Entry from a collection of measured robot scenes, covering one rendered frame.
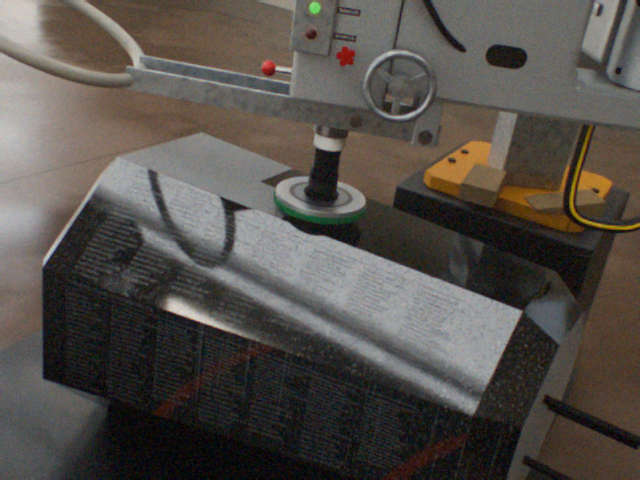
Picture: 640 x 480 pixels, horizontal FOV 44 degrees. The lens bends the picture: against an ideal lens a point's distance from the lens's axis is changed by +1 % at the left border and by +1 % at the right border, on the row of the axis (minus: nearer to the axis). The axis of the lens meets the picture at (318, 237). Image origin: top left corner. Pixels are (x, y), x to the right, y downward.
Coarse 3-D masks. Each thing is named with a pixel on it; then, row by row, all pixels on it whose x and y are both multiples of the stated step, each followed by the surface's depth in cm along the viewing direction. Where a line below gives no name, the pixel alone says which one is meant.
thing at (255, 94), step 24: (144, 72) 169; (168, 72) 180; (192, 72) 179; (216, 72) 179; (168, 96) 171; (192, 96) 171; (216, 96) 170; (240, 96) 170; (264, 96) 170; (288, 96) 170; (312, 120) 171; (336, 120) 171; (360, 120) 170
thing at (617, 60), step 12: (636, 0) 160; (624, 12) 165; (636, 12) 161; (624, 24) 164; (636, 24) 161; (624, 36) 164; (636, 36) 161; (624, 48) 164; (636, 48) 161; (612, 60) 168; (624, 60) 164; (636, 60) 162; (612, 72) 167; (624, 72) 164; (636, 72) 162; (624, 84) 166; (636, 84) 163
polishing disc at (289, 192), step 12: (288, 180) 190; (300, 180) 191; (276, 192) 183; (288, 192) 183; (300, 192) 184; (348, 192) 189; (360, 192) 190; (288, 204) 178; (300, 204) 178; (312, 204) 179; (324, 204) 180; (336, 204) 181; (348, 204) 182; (360, 204) 183; (324, 216) 176; (336, 216) 177; (348, 216) 178
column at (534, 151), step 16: (496, 128) 250; (512, 128) 233; (528, 128) 232; (544, 128) 232; (560, 128) 232; (576, 128) 232; (496, 144) 247; (512, 144) 234; (528, 144) 234; (544, 144) 234; (560, 144) 234; (496, 160) 245; (512, 160) 236; (528, 160) 237; (544, 160) 237; (560, 160) 237; (512, 176) 239; (528, 176) 239; (544, 176) 239; (560, 176) 239
